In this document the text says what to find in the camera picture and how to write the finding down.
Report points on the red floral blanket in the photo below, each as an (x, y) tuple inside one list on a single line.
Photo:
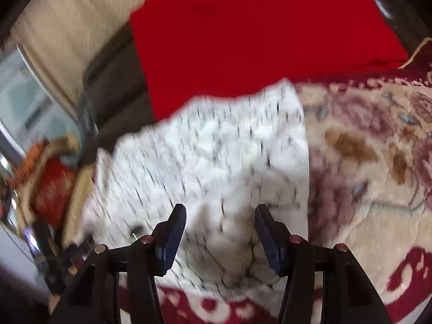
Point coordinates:
[(371, 162)]

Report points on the silver floral refrigerator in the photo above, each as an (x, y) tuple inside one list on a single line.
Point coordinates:
[(27, 101)]

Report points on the red blanket on sofa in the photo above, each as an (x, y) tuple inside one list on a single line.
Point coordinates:
[(253, 40)]

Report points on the white black-patterned coat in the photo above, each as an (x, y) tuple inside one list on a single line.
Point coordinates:
[(209, 162)]

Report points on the dark brown leather sofa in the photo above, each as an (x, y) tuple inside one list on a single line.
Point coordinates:
[(114, 84)]

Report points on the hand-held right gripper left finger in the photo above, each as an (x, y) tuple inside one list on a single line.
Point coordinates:
[(172, 239)]

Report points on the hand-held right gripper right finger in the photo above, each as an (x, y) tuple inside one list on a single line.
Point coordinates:
[(270, 243)]

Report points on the orange black patterned cloth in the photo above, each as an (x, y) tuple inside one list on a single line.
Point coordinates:
[(30, 162)]

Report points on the red cardboard box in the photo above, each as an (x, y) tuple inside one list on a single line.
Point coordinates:
[(54, 189)]

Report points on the beige dotted curtain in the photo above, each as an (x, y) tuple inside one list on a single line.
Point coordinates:
[(67, 23)]

